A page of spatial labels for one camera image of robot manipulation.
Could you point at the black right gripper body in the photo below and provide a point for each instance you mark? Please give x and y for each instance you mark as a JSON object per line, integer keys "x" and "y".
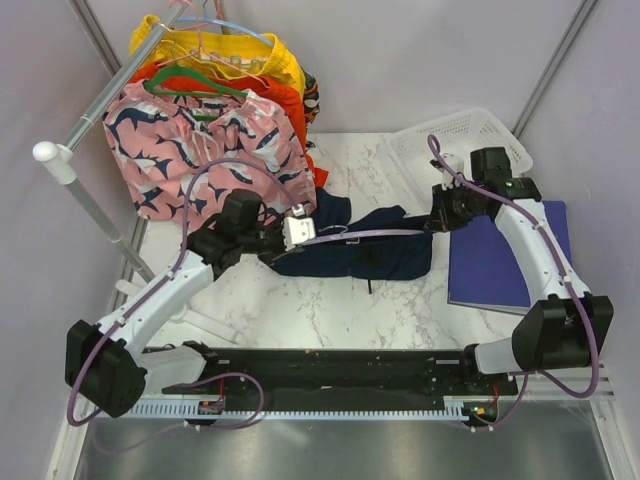
{"x": 458, "y": 205}

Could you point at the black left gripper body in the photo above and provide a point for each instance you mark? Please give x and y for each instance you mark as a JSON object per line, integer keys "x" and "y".
{"x": 267, "y": 240}

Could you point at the translucent lilac hanger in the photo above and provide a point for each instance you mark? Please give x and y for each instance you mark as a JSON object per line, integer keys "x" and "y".
{"x": 359, "y": 235}

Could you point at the navy blue shorts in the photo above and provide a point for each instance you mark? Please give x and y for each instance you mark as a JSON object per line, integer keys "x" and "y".
{"x": 388, "y": 258}

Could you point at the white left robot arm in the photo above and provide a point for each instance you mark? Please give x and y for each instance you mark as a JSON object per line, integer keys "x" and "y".
{"x": 108, "y": 363}

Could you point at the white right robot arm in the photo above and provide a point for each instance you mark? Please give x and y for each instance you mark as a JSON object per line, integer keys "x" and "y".
{"x": 567, "y": 324}

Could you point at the pink shark print shorts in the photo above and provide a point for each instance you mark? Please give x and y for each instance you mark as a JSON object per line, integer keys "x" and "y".
{"x": 180, "y": 169}

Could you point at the yellow shorts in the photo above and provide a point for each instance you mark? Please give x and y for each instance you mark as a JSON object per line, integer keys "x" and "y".
{"x": 277, "y": 62}

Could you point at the green hanger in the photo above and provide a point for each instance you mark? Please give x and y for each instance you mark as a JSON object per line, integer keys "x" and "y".
{"x": 204, "y": 99}

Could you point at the orange shorts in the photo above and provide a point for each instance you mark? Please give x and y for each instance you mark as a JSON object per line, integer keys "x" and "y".
{"x": 286, "y": 97}

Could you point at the light blue hanger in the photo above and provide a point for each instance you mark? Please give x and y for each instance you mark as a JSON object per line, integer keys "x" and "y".
{"x": 193, "y": 23}

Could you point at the white plastic basket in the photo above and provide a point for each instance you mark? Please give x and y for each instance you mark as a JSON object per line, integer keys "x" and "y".
{"x": 459, "y": 134}

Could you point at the blue binder folder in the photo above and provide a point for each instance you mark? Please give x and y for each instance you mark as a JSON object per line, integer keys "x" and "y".
{"x": 510, "y": 261}

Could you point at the black orange patterned garment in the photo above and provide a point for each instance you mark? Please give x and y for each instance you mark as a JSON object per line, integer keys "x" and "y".
{"x": 311, "y": 99}

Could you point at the silver clothes rack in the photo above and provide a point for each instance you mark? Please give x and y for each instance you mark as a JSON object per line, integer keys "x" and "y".
{"x": 55, "y": 158}

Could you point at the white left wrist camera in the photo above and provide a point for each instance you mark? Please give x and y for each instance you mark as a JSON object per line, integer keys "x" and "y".
{"x": 297, "y": 227}

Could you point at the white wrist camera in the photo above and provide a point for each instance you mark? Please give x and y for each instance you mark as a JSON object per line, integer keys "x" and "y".
{"x": 297, "y": 227}
{"x": 450, "y": 176}

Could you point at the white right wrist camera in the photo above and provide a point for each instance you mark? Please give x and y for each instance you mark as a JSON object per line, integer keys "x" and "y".
{"x": 450, "y": 176}

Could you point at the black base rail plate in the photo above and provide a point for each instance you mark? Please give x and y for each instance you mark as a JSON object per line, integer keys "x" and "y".
{"x": 340, "y": 378}

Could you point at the pink wire hanger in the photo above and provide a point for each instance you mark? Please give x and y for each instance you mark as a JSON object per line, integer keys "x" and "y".
{"x": 220, "y": 12}

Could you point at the light blue cable duct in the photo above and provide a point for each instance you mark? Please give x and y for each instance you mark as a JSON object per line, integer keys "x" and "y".
{"x": 199, "y": 409}

